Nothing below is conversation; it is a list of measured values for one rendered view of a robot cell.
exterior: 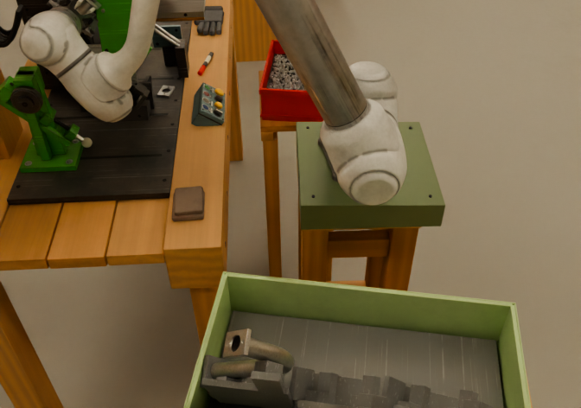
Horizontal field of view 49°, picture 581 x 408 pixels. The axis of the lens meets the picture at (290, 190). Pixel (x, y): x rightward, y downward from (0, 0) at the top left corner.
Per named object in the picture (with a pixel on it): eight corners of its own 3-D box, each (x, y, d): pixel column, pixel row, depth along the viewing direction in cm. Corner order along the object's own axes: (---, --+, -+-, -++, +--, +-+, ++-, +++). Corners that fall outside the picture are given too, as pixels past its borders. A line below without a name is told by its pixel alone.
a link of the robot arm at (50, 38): (23, 25, 148) (64, 69, 153) (-1, 41, 134) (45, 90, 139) (57, -3, 145) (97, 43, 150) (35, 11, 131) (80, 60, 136)
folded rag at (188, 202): (204, 220, 156) (203, 212, 154) (171, 222, 156) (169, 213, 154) (205, 193, 164) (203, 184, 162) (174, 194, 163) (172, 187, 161)
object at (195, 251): (233, 12, 271) (231, -22, 260) (226, 287, 160) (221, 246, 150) (201, 13, 270) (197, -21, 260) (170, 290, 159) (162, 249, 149)
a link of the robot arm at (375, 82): (386, 123, 172) (397, 50, 158) (394, 164, 159) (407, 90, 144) (327, 121, 172) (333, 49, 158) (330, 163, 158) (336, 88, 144)
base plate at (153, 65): (194, 6, 247) (194, 1, 245) (170, 198, 165) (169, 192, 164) (86, 9, 245) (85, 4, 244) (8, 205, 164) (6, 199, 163)
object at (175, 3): (207, -4, 203) (206, -12, 201) (204, 21, 191) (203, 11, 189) (84, 1, 202) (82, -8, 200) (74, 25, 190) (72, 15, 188)
